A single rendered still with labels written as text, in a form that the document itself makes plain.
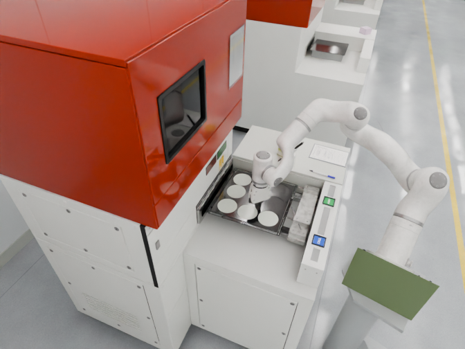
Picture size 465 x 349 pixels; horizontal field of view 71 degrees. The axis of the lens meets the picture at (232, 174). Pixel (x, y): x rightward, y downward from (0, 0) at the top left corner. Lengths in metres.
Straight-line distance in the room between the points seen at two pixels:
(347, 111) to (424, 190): 0.43
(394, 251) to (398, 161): 0.37
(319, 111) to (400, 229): 0.59
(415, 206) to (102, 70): 1.23
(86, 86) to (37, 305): 1.96
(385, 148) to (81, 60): 1.17
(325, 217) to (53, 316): 1.84
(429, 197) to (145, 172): 1.08
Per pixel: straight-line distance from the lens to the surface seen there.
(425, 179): 1.48
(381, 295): 1.55
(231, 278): 1.59
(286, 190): 1.79
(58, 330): 2.52
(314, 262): 1.44
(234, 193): 1.73
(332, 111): 1.49
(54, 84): 1.02
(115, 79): 0.86
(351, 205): 3.14
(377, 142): 1.52
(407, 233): 1.51
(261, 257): 1.59
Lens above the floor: 2.11
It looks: 41 degrees down
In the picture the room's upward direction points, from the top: 2 degrees clockwise
